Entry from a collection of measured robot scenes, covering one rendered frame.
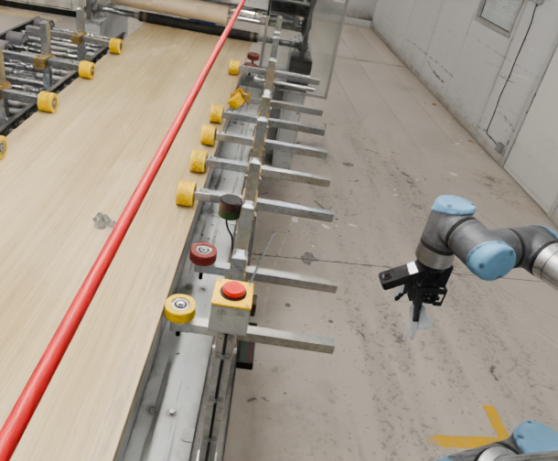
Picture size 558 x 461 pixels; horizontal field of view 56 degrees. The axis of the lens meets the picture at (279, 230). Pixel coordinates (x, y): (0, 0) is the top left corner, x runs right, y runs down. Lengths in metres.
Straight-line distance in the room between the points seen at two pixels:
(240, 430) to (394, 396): 0.74
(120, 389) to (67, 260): 0.47
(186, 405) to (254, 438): 0.77
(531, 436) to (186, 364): 0.92
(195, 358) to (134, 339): 0.38
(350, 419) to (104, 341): 1.38
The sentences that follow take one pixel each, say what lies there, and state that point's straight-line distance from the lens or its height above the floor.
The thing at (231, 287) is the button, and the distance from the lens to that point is 0.93.
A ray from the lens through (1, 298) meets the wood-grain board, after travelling 1.43.
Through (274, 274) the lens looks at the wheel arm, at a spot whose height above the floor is 0.86.
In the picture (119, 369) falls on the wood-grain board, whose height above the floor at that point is 0.90.
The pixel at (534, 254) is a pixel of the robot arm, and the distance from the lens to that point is 1.25.
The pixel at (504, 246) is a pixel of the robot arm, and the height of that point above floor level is 1.30.
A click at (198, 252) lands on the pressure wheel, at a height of 0.91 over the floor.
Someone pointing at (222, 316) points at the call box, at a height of 1.19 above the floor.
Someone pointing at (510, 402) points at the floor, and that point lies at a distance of 2.85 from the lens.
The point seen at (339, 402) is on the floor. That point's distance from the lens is 2.46.
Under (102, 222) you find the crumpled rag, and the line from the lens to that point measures 1.65.
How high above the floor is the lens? 1.82
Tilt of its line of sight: 32 degrees down
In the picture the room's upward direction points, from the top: 12 degrees clockwise
